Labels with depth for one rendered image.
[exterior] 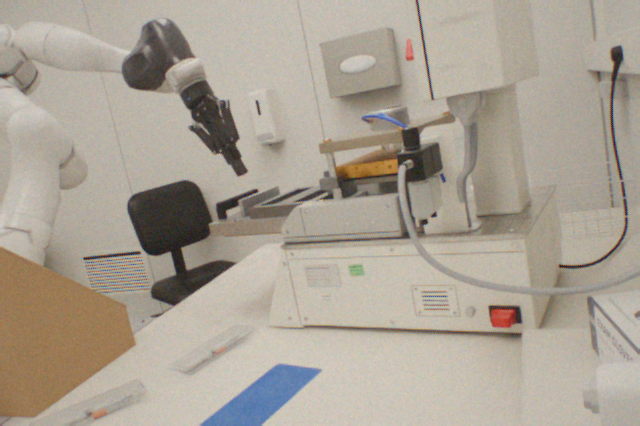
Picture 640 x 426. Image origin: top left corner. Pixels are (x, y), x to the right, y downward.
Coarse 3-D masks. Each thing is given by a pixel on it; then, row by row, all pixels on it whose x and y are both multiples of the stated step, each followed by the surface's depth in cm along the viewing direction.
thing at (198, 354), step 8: (232, 328) 115; (240, 328) 114; (248, 328) 113; (216, 336) 112; (224, 336) 111; (232, 336) 110; (208, 344) 109; (216, 344) 108; (224, 344) 107; (192, 352) 106; (200, 352) 106; (208, 352) 105; (176, 360) 104; (184, 360) 103; (192, 360) 103; (200, 360) 102; (184, 368) 100
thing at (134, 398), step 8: (104, 392) 97; (136, 392) 94; (144, 392) 95; (120, 400) 93; (128, 400) 94; (136, 400) 95; (64, 408) 93; (104, 408) 91; (112, 408) 93; (120, 408) 94; (80, 416) 92; (88, 416) 90; (96, 416) 92; (64, 424) 88; (72, 424) 89; (80, 424) 90
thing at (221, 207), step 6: (246, 192) 136; (252, 192) 137; (258, 192) 139; (228, 198) 131; (234, 198) 132; (240, 198) 133; (216, 204) 128; (222, 204) 128; (228, 204) 129; (234, 204) 131; (216, 210) 128; (222, 210) 128; (222, 216) 128
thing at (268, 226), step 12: (264, 192) 131; (276, 192) 136; (360, 192) 127; (240, 204) 125; (252, 204) 127; (228, 216) 131; (240, 216) 127; (216, 228) 125; (228, 228) 123; (240, 228) 122; (252, 228) 120; (264, 228) 118; (276, 228) 117
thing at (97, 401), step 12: (132, 384) 97; (96, 396) 95; (108, 396) 95; (120, 396) 94; (72, 408) 93; (84, 408) 92; (96, 408) 91; (36, 420) 91; (48, 420) 90; (60, 420) 89
